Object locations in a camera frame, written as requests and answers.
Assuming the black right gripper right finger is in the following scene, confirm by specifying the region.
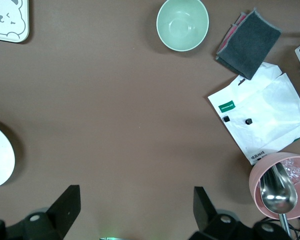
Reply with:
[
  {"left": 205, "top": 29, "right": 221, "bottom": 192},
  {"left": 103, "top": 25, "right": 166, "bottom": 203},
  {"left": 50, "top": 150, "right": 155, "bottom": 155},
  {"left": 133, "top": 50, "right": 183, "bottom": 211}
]
[{"left": 189, "top": 185, "right": 294, "bottom": 240}]

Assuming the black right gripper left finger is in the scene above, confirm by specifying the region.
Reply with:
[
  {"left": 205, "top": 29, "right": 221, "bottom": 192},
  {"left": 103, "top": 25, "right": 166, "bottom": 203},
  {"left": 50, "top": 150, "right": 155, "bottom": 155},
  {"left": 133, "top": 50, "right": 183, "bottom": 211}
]
[{"left": 0, "top": 184, "right": 82, "bottom": 240}]

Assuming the white round plate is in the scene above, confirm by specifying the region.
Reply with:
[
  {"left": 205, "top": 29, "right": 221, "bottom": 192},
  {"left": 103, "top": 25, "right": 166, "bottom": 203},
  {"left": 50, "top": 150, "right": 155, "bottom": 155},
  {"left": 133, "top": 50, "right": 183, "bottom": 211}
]
[{"left": 0, "top": 117, "right": 16, "bottom": 190}]

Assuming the pink bowl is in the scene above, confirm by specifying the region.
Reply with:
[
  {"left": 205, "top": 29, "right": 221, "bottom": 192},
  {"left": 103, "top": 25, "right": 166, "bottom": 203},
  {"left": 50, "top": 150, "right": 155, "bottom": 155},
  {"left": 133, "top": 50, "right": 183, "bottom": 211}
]
[{"left": 248, "top": 151, "right": 300, "bottom": 221}]

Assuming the metal scoop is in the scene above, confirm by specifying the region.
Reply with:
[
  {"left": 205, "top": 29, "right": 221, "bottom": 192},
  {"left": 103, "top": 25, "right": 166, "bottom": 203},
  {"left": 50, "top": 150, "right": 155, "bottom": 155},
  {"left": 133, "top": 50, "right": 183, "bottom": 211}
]
[{"left": 259, "top": 161, "right": 299, "bottom": 238}]

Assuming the crumpled clear plastic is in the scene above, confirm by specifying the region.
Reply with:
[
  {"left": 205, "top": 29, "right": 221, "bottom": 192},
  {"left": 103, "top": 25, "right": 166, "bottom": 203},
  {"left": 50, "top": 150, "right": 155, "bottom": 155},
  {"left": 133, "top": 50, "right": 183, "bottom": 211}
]
[{"left": 279, "top": 158, "right": 300, "bottom": 186}]

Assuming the white plastic bag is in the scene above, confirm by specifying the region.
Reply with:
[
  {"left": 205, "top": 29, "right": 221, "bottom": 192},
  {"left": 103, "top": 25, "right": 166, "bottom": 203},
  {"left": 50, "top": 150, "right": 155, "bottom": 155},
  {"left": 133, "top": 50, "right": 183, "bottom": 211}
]
[{"left": 207, "top": 61, "right": 300, "bottom": 166}]

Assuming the pink folded cloth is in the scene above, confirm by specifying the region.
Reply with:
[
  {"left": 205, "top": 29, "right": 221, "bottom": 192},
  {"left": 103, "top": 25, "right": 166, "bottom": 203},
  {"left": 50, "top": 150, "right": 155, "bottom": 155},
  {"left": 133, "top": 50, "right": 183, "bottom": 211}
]
[{"left": 219, "top": 11, "right": 247, "bottom": 51}]

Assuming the dark grey folded cloth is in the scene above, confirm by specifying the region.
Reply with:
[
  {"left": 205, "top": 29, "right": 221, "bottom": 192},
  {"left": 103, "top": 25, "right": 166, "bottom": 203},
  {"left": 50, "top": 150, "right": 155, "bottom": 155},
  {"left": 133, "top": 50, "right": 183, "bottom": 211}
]
[{"left": 215, "top": 7, "right": 283, "bottom": 81}]

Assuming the pale green bowl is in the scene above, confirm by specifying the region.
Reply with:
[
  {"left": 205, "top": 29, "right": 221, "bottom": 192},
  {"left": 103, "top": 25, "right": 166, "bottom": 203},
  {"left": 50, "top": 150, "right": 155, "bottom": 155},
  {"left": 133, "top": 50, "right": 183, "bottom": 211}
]
[{"left": 156, "top": 0, "right": 210, "bottom": 53}]

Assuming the cream bear print tray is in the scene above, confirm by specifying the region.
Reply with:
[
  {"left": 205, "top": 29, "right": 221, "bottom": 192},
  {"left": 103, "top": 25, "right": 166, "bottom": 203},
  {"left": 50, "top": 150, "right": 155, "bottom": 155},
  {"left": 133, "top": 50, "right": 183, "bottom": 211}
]
[{"left": 0, "top": 0, "right": 30, "bottom": 43}]

